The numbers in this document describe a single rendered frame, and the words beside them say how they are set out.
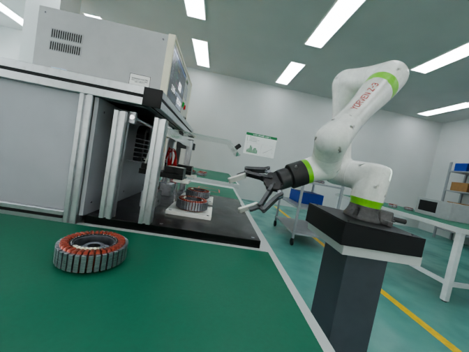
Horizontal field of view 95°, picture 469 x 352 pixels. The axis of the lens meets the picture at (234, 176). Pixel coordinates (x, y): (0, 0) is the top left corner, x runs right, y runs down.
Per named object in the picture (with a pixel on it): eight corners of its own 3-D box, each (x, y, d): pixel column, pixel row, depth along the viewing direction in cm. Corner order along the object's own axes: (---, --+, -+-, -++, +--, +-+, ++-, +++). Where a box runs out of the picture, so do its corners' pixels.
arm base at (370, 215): (394, 224, 101) (398, 212, 101) (417, 234, 87) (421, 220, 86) (338, 210, 104) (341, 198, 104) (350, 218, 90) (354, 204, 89)
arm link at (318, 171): (343, 180, 81) (327, 160, 88) (352, 158, 71) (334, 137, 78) (308, 192, 80) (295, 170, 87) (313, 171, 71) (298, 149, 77)
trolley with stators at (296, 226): (304, 230, 393) (315, 175, 387) (334, 253, 292) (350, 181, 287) (272, 225, 387) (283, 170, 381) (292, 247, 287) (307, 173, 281)
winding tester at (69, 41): (185, 125, 110) (192, 84, 108) (165, 102, 66) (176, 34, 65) (106, 110, 106) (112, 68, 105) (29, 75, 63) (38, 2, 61)
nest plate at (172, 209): (211, 209, 86) (212, 207, 86) (211, 220, 71) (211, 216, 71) (174, 204, 84) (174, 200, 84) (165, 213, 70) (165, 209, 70)
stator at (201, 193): (210, 197, 108) (211, 189, 107) (208, 200, 96) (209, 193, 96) (188, 193, 107) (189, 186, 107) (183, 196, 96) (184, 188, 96)
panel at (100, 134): (155, 185, 120) (164, 132, 118) (83, 216, 55) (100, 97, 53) (153, 184, 120) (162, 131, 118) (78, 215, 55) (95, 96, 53)
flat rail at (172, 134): (190, 147, 118) (191, 142, 118) (161, 133, 57) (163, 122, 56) (188, 147, 118) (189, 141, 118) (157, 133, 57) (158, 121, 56)
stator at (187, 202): (207, 207, 84) (209, 198, 84) (206, 214, 73) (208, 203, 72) (179, 202, 83) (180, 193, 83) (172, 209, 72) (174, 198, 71)
